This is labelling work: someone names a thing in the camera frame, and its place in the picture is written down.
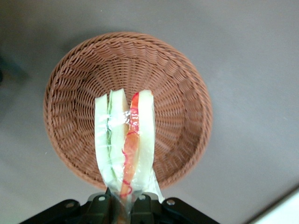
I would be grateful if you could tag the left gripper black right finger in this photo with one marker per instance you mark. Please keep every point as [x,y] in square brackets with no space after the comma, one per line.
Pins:
[146,210]

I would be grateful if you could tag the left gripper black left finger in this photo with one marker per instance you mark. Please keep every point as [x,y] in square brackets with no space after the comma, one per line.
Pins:
[99,210]

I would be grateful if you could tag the triangle sandwich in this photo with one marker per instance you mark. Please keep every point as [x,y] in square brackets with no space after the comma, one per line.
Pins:
[146,130]

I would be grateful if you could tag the round brown wicker basket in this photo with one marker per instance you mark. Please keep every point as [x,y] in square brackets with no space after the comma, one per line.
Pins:
[177,105]

